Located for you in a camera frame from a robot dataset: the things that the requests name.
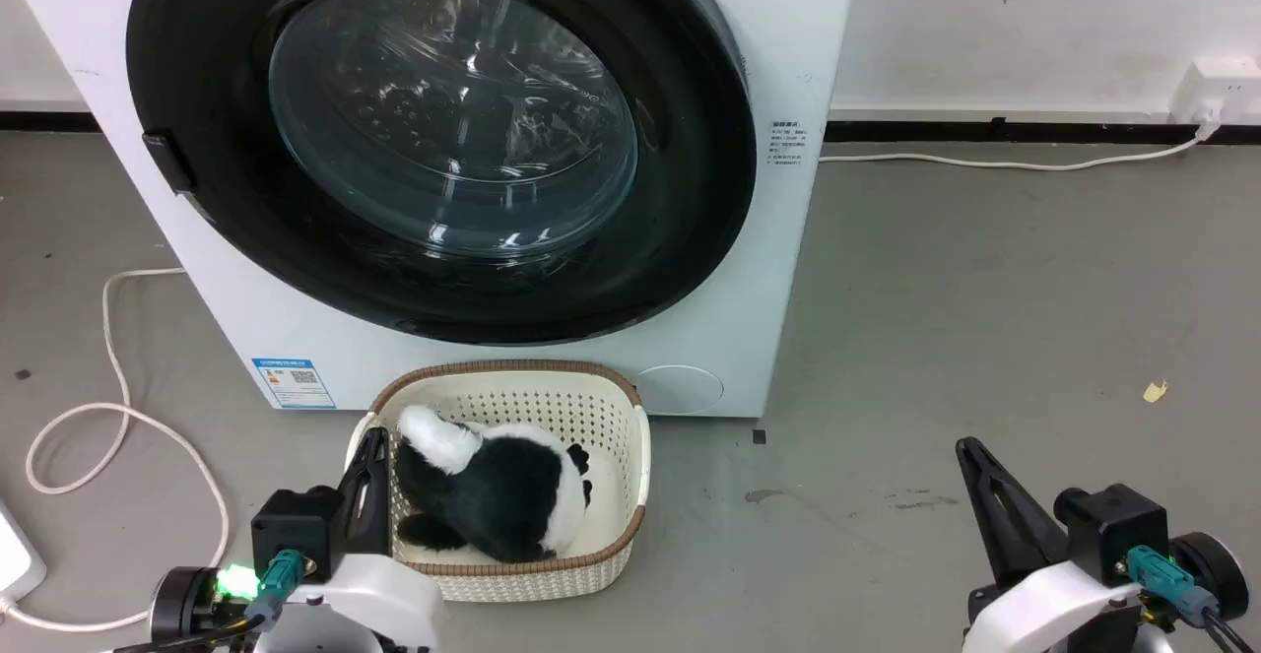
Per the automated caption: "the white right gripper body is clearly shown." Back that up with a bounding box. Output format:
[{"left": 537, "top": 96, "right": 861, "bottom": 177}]
[{"left": 962, "top": 559, "right": 1149, "bottom": 653}]

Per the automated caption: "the small white text sticker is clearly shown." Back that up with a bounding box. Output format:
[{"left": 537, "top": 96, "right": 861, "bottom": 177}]
[{"left": 768, "top": 119, "right": 803, "bottom": 169}]

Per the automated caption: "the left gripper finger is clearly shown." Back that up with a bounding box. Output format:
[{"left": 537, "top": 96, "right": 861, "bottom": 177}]
[
  {"left": 335, "top": 428, "right": 377, "bottom": 557},
  {"left": 361, "top": 426, "right": 393, "bottom": 557}
]

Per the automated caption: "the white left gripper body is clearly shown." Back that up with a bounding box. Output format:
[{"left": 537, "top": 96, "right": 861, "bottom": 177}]
[{"left": 252, "top": 553, "right": 446, "bottom": 653}]

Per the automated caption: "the white wall socket box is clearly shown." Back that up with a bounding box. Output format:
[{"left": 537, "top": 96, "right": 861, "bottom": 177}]
[{"left": 1170, "top": 60, "right": 1261, "bottom": 127}]

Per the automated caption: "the thin white power cord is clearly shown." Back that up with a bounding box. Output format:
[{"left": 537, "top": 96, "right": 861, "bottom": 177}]
[{"left": 820, "top": 126, "right": 1215, "bottom": 172}]

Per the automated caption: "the blue energy label sticker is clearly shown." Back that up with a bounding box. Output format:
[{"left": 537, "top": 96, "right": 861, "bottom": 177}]
[{"left": 251, "top": 358, "right": 337, "bottom": 410}]

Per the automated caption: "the white basket with brown rim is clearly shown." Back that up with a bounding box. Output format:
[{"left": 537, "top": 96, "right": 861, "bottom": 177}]
[{"left": 346, "top": 359, "right": 652, "bottom": 603}]

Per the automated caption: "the round white filter cover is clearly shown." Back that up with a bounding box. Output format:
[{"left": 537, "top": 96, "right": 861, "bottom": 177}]
[{"left": 635, "top": 365, "right": 725, "bottom": 416}]

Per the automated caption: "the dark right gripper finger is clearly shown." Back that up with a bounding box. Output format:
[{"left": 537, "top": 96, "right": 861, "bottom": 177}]
[{"left": 955, "top": 436, "right": 1073, "bottom": 587}]

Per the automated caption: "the long looped white cable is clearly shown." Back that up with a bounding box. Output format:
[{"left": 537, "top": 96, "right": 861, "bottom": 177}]
[{"left": 0, "top": 267, "right": 231, "bottom": 632}]

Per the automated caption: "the white front-load washing machine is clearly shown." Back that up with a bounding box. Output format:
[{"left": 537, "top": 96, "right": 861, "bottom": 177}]
[{"left": 0, "top": 0, "right": 863, "bottom": 420}]

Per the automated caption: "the flat white power strip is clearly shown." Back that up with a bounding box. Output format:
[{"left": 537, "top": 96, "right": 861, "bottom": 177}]
[{"left": 0, "top": 500, "right": 47, "bottom": 603}]

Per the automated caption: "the black and white panda plush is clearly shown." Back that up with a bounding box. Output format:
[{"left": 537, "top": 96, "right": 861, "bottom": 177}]
[{"left": 395, "top": 405, "right": 595, "bottom": 564}]

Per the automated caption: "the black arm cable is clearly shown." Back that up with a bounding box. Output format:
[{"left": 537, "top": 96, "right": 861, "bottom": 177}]
[
  {"left": 1194, "top": 606, "right": 1258, "bottom": 653},
  {"left": 110, "top": 606, "right": 272, "bottom": 653}
]

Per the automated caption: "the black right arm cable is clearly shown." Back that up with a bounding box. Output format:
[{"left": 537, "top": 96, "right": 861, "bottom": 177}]
[{"left": 1194, "top": 606, "right": 1258, "bottom": 653}]

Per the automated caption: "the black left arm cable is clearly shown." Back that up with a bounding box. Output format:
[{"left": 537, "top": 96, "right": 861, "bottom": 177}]
[{"left": 110, "top": 606, "right": 272, "bottom": 653}]

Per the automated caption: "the round black glass washer door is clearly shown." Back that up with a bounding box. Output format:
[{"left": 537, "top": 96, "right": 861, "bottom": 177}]
[{"left": 126, "top": 0, "right": 759, "bottom": 347}]

